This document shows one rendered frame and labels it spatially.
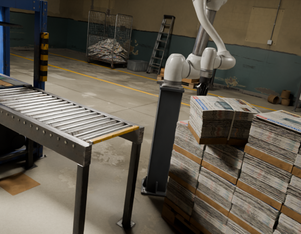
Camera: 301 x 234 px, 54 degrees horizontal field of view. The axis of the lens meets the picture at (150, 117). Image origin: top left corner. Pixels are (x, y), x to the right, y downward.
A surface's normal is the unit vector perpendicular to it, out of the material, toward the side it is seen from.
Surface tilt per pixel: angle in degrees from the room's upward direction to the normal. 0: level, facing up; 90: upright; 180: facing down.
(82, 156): 90
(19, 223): 0
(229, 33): 90
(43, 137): 90
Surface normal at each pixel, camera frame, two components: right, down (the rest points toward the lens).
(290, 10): -0.56, 0.17
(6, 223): 0.14, -0.95
